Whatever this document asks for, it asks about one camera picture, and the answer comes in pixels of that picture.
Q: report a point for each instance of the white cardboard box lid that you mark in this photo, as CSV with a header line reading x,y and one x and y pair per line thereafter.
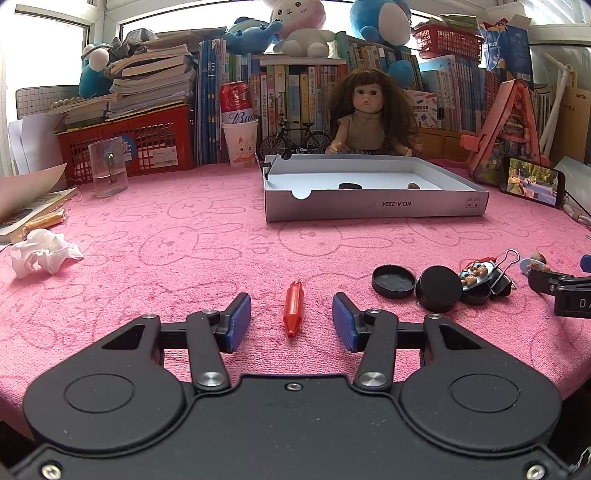
x,y
369,207

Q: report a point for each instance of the white paper sheets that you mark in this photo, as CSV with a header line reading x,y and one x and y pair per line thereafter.
x,y
27,138

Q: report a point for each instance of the white cat print paper cup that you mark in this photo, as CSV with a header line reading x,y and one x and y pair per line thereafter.
x,y
240,145

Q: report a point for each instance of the long haired doll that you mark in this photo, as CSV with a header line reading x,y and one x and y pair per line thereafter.
x,y
364,124

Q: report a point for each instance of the black binder clip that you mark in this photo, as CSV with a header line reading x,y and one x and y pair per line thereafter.
x,y
501,282
268,170

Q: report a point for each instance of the red plastic basket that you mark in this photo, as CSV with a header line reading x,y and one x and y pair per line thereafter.
x,y
448,44

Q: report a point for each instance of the row of thin blue booklets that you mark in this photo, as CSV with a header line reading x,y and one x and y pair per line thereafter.
x,y
210,101

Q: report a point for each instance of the pink bunny print tablecloth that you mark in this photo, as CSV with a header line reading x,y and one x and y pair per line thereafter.
x,y
184,258

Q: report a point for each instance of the brown paper sheet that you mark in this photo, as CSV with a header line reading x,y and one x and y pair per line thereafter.
x,y
27,189

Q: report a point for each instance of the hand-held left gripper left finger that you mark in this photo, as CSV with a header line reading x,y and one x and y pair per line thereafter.
x,y
240,323

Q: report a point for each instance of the black smartphone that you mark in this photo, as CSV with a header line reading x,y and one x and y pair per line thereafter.
x,y
531,180

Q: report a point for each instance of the red plastic crate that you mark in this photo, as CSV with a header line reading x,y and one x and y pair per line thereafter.
x,y
152,134

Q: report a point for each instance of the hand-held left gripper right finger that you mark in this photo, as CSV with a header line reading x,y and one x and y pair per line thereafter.
x,y
344,323

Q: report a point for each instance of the white pipe stand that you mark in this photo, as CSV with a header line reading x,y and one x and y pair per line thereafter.
x,y
554,106

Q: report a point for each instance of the row of blue spine books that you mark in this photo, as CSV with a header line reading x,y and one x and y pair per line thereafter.
x,y
461,87

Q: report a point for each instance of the white printed cardboard box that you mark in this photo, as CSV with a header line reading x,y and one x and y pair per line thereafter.
x,y
422,110

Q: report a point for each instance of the open paperback book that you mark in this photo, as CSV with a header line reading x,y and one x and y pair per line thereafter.
x,y
18,221

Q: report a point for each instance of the black miniature bicycle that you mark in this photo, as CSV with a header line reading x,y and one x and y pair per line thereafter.
x,y
300,151

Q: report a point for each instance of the stack of lying books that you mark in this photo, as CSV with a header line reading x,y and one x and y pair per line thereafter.
x,y
147,78

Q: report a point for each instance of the orange candy wrapper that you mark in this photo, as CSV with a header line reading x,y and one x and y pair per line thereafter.
x,y
44,220

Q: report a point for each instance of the red beer can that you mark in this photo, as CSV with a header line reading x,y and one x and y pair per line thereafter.
x,y
235,104

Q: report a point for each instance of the white window frame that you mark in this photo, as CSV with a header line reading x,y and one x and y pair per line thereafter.
x,y
106,27

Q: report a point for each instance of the pink triangular toy house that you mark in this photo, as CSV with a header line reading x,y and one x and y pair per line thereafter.
x,y
489,138

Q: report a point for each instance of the wooden desk organizer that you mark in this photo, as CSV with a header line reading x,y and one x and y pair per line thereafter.
x,y
445,143

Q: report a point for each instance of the white grid board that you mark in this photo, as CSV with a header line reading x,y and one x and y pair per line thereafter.
x,y
32,99

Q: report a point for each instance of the grey soft toy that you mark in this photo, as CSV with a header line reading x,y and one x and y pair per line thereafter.
x,y
131,39

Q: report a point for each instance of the blue cardboard box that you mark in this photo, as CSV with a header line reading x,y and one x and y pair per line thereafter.
x,y
512,46

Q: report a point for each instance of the blue and white plush toy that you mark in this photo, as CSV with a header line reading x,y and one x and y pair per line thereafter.
x,y
92,78

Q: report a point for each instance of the pink white bunny plush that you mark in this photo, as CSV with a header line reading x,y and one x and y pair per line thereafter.
x,y
300,18

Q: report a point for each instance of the flat black round disc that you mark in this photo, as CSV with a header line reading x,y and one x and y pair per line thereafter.
x,y
349,186

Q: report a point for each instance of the clear glass mug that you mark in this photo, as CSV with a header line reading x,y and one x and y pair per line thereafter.
x,y
108,180

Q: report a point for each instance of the thick black round cap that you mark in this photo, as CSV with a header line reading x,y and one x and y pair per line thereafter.
x,y
438,290

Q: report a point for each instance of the crumpled white tissue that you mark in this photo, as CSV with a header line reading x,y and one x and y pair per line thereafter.
x,y
41,254

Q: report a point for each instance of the large blue plush toy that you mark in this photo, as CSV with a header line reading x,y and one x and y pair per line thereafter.
x,y
376,18

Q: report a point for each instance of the red plastic tube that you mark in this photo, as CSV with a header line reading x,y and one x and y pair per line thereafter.
x,y
294,307

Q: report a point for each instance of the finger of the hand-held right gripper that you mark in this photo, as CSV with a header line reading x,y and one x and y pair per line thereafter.
x,y
549,281
586,264

